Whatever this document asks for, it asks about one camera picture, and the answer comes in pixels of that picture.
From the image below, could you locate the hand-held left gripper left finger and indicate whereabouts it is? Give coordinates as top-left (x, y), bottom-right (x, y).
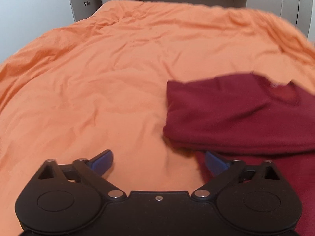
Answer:
top-left (37, 150), bottom-right (126, 199)

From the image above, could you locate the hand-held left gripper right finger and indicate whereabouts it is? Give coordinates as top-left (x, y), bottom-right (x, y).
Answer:
top-left (191, 151), bottom-right (281, 199)

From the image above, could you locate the maroon knit garment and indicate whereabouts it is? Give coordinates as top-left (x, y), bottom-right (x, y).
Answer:
top-left (163, 72), bottom-right (315, 236)

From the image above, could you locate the orange bed cover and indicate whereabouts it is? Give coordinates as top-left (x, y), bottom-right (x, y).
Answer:
top-left (0, 0), bottom-right (315, 236)

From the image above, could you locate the white shelf cabinet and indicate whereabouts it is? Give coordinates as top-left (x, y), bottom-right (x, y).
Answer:
top-left (246, 0), bottom-right (309, 39)

